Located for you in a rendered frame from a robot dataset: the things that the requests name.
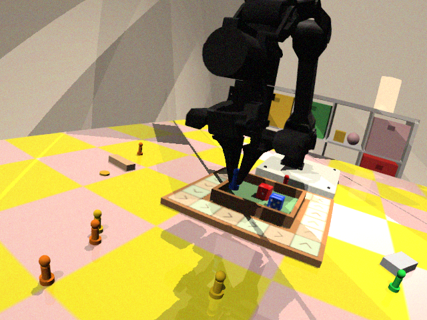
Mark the yellow game pawn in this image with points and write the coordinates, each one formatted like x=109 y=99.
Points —
x=97 y=215
x=216 y=292

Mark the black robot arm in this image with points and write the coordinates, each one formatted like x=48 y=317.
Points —
x=246 y=48

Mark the orange pawn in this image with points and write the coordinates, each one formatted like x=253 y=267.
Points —
x=46 y=278
x=95 y=238
x=139 y=152

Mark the tan rectangular block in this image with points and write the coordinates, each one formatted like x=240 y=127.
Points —
x=122 y=162

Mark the green pawn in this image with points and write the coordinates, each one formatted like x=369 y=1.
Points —
x=395 y=286

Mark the dark blue die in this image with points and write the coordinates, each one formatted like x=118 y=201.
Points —
x=276 y=201

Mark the dark red pawn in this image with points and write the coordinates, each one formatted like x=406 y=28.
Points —
x=286 y=179

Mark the blue pawn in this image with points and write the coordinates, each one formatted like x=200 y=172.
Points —
x=233 y=186

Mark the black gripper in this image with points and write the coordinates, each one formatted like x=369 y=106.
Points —
x=286 y=142

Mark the red die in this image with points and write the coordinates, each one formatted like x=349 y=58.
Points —
x=264 y=191

